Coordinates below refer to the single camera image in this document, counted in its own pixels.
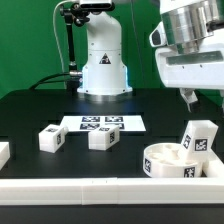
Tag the white obstacle frame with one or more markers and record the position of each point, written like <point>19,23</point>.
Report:
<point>92,191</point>

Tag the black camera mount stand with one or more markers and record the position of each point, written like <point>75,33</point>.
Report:
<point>77,14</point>

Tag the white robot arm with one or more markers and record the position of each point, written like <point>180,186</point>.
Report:
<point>189,43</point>

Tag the white round stool seat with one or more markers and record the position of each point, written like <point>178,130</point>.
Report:
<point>171,160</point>

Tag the white marker sheet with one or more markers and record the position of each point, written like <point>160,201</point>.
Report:
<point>127,123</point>

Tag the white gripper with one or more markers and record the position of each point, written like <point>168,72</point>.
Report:
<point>199,70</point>

